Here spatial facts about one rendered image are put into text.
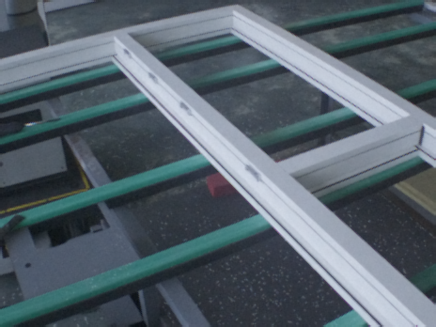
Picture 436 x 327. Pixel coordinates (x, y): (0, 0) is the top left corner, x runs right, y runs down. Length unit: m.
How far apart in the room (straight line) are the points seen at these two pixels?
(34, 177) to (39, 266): 1.11
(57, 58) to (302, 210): 0.97
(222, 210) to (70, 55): 0.64
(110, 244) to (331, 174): 0.46
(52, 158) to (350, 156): 1.24
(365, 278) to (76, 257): 0.51
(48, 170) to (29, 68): 0.56
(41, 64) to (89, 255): 0.79
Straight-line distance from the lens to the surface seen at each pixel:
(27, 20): 2.43
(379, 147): 1.22
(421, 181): 1.62
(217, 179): 1.57
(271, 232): 1.08
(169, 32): 1.80
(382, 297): 0.89
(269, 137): 1.30
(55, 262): 1.05
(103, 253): 1.04
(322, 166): 1.12
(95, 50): 1.73
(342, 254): 0.93
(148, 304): 1.23
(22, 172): 2.11
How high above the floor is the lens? 1.56
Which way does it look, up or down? 34 degrees down
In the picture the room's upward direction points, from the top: 1 degrees counter-clockwise
